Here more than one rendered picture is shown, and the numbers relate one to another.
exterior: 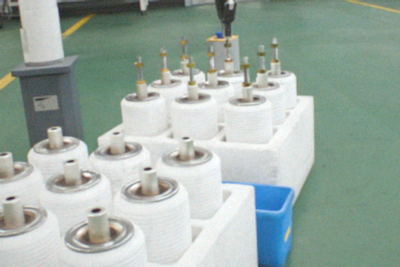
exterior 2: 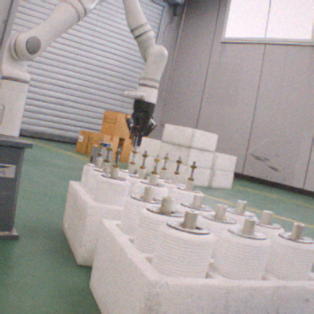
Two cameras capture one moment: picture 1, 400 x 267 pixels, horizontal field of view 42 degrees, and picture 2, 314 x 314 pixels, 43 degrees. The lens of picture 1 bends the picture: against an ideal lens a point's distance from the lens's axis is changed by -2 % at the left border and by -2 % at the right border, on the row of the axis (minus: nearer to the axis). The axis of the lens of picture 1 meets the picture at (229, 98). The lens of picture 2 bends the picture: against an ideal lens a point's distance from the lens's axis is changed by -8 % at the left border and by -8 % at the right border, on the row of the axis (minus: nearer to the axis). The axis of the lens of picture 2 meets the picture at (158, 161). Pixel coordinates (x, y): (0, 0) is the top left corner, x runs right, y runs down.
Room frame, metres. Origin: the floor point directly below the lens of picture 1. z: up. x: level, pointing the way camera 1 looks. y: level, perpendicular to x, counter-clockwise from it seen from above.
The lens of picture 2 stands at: (0.11, 0.87, 0.39)
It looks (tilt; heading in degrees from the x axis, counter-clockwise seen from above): 3 degrees down; 320
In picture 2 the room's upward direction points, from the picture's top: 12 degrees clockwise
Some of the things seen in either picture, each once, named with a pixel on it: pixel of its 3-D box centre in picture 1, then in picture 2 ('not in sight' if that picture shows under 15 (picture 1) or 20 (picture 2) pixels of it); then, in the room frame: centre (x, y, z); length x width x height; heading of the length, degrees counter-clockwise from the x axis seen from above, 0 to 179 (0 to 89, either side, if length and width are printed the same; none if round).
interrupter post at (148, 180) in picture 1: (148, 180); (266, 218); (0.63, 0.11, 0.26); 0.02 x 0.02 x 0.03
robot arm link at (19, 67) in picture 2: not in sight; (20, 58); (1.34, 0.46, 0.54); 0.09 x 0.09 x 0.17; 11
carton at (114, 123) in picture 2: not in sight; (116, 124); (4.64, -2.11, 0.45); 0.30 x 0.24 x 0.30; 8
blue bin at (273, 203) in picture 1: (211, 221); not in sight; (0.89, 0.05, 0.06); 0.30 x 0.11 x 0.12; 71
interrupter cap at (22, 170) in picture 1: (6, 173); (165, 212); (0.71, 0.33, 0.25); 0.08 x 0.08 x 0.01
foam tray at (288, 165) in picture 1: (217, 151); (131, 226); (1.18, 0.03, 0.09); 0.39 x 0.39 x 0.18; 70
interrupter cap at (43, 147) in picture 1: (56, 145); (147, 199); (0.82, 0.29, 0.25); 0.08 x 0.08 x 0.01
